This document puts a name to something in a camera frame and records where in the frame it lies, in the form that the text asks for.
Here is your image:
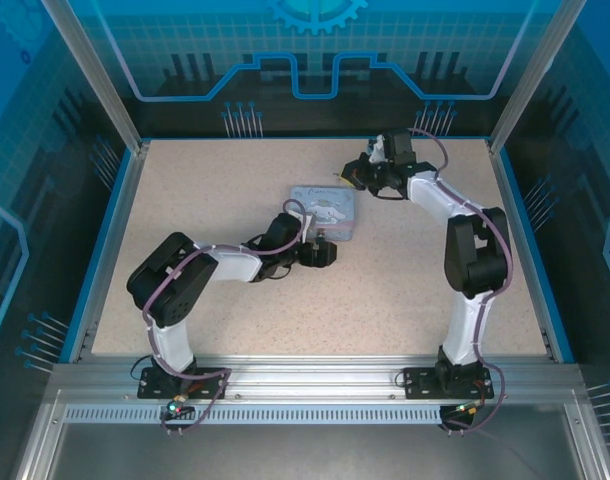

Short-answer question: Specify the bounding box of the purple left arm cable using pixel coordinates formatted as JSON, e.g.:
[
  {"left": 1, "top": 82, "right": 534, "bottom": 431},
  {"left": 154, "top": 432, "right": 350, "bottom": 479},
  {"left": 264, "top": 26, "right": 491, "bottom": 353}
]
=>
[{"left": 141, "top": 198, "right": 309, "bottom": 437}]

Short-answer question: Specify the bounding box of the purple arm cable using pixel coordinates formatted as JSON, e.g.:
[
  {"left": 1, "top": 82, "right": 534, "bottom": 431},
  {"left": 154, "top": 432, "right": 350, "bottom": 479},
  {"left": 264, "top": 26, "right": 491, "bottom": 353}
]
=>
[
  {"left": 141, "top": 198, "right": 309, "bottom": 437},
  {"left": 407, "top": 127, "right": 514, "bottom": 436}
]

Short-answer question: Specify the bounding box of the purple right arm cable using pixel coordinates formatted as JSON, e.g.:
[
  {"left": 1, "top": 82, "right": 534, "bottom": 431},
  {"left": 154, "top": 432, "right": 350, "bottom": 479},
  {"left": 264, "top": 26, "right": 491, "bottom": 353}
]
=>
[{"left": 407, "top": 127, "right": 514, "bottom": 436}]

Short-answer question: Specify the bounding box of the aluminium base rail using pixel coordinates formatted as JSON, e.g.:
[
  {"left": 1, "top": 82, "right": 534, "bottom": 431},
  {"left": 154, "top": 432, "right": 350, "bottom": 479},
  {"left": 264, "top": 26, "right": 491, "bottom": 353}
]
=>
[{"left": 49, "top": 355, "right": 584, "bottom": 402}]

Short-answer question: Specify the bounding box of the slotted grey cable duct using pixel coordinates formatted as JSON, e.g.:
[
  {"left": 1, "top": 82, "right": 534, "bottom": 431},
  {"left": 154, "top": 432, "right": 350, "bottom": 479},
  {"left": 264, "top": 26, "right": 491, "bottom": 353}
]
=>
[{"left": 63, "top": 405, "right": 469, "bottom": 426}]

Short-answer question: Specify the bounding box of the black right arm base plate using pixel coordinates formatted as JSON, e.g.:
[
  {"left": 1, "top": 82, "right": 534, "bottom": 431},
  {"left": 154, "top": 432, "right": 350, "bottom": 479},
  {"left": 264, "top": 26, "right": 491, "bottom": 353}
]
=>
[{"left": 402, "top": 366, "right": 494, "bottom": 401}]

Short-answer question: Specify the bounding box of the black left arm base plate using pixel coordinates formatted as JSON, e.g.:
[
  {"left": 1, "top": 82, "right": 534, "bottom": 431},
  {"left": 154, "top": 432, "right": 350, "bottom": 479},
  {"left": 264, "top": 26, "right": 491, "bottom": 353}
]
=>
[{"left": 137, "top": 366, "right": 230, "bottom": 401}]

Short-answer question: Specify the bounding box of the aluminium frame post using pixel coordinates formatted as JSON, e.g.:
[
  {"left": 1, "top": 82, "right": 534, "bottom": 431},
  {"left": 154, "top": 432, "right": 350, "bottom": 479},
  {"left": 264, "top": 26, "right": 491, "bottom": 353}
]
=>
[
  {"left": 486, "top": 0, "right": 575, "bottom": 155},
  {"left": 38, "top": 0, "right": 152, "bottom": 155}
]

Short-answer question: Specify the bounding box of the cable connector with lights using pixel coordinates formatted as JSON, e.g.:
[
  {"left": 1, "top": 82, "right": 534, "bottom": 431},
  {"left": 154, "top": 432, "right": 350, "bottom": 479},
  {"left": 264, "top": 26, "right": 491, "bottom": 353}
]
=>
[
  {"left": 452, "top": 398, "right": 488, "bottom": 419},
  {"left": 165, "top": 396, "right": 192, "bottom": 419}
]

